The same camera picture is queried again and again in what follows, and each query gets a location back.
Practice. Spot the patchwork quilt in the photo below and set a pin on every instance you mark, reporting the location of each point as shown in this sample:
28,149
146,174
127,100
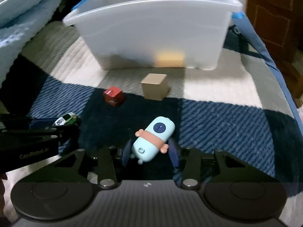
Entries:
224,113

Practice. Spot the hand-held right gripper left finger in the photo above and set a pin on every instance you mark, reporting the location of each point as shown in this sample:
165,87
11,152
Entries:
126,153

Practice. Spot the white translucent plastic container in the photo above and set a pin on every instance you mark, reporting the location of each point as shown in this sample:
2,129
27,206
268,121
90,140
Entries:
153,30

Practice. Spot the plain wooden cube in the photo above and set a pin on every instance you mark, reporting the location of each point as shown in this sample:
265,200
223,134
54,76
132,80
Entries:
155,86

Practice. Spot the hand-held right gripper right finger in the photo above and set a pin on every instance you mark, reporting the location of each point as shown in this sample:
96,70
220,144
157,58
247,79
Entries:
174,155

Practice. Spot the white and green toy car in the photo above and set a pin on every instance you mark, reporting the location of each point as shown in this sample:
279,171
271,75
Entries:
67,119

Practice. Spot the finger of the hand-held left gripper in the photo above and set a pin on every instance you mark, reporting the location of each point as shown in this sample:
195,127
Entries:
21,122
68,133

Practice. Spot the small red cube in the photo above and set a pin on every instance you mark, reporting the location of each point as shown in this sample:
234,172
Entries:
113,96

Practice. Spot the light blue capsule toy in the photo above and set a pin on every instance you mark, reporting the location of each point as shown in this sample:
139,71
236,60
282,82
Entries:
153,139

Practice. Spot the brown wooden door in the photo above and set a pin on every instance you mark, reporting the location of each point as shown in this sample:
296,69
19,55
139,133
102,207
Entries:
277,28

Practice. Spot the printed light blue comforter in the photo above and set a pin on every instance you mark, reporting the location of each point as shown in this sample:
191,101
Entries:
28,0

